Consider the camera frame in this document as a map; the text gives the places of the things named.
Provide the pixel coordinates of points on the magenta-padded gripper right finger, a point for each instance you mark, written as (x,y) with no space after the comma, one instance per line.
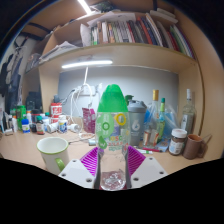
(148,170)

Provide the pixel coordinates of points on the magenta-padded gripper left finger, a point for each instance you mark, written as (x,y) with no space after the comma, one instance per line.
(75,171)

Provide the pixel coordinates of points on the clear bottle with green cap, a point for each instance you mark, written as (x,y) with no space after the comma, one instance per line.
(112,130)

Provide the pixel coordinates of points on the red pen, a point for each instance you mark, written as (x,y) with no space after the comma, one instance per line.
(151,150)

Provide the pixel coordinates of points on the brown jar with white lid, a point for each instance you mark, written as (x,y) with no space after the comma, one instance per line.
(177,143)

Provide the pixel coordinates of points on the grey shaker bottle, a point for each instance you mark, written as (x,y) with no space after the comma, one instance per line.
(136,123)

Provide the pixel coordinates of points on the white pill bottle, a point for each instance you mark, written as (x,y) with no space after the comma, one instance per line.
(62,125)

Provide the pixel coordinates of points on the brown mug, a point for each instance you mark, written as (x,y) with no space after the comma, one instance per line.
(191,146)

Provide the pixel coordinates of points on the glass bottle with green cap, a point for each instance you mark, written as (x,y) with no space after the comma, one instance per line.
(162,120)

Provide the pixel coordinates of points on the pink pouch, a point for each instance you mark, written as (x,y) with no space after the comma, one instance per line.
(89,120)

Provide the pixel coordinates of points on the clear blue plastic bag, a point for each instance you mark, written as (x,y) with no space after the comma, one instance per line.
(171,120)

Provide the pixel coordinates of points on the glass bottle with gold cap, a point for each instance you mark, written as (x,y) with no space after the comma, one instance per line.
(154,113)

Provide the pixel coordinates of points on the red and white can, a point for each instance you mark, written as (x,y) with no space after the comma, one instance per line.
(56,111)

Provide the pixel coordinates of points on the small white bottle blue cap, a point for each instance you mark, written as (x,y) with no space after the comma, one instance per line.
(25,126)

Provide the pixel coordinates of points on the tall clear glass bottle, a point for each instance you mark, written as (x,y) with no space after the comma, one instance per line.
(188,115)

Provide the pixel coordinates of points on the dark green bottle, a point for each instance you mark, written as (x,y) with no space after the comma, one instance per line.
(129,99)

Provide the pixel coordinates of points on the green plastic container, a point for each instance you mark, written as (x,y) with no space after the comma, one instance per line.
(20,116)

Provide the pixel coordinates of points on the white light bar under shelf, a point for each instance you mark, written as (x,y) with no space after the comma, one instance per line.
(86,64)

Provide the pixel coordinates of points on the dark hanging clothes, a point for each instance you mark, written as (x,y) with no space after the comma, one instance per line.
(11,73)

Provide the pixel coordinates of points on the white ceiling light tube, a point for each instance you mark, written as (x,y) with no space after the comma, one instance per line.
(84,6)

